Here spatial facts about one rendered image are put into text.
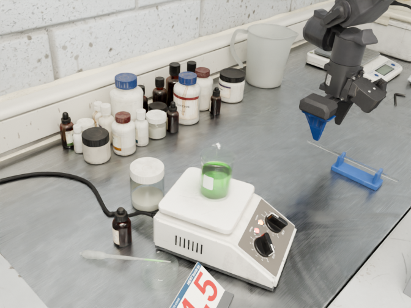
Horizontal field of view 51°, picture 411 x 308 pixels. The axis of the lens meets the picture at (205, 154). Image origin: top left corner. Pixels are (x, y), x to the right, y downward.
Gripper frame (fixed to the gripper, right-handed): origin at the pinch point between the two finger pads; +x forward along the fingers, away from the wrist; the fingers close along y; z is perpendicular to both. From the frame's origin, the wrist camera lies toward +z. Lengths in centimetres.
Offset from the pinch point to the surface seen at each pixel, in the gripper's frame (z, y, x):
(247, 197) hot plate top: 2.5, -31.0, 1.4
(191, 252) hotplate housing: 0.4, -41.0, 7.6
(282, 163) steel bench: -4.9, -7.3, 10.4
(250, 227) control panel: 5.5, -33.8, 3.8
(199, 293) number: 6.2, -45.6, 7.6
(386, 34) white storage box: -18, 75, 4
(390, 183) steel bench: 14.4, 3.1, 10.3
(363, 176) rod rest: 9.9, -0.3, 9.4
